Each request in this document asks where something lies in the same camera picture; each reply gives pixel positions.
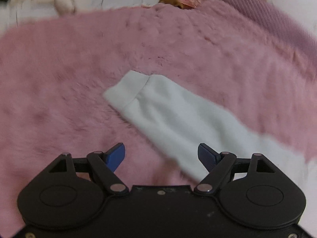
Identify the pink fluffy blanket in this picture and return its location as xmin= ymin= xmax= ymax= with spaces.
xmin=1 ymin=0 xmax=316 ymax=237

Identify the white printed sweatshirt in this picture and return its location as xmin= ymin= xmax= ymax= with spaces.
xmin=103 ymin=71 xmax=316 ymax=235

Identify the red floral cushion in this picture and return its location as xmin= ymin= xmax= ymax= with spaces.
xmin=179 ymin=0 xmax=202 ymax=9

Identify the purple quilted headboard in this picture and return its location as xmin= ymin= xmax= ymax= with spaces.
xmin=222 ymin=0 xmax=316 ymax=63

